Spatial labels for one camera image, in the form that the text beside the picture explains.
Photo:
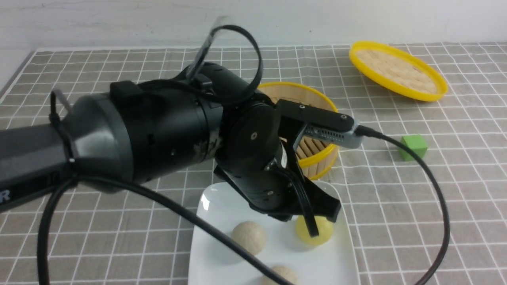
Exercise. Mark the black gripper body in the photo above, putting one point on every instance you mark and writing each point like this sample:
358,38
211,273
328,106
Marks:
268,182

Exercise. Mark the yellow-green steamed bun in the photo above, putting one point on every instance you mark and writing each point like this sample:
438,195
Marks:
324,226

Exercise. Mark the pale beige steamed bun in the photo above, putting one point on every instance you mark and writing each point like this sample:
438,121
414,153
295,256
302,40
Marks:
283,271

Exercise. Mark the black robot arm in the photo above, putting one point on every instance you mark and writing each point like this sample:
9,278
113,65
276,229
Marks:
138,132

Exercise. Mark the white square plate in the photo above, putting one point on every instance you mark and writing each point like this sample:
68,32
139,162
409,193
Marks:
216,259

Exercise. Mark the bamboo steamer basket yellow rim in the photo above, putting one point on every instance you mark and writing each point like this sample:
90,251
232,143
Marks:
316,158

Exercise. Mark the green cube block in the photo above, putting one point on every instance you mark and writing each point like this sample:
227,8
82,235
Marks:
416,143

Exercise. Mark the grey checked tablecloth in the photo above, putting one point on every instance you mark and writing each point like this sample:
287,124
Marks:
392,212

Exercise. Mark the yellow rimmed steamer lid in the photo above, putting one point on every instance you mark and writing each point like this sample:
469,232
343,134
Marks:
398,71

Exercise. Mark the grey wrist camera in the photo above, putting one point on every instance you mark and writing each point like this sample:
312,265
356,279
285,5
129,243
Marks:
332,130

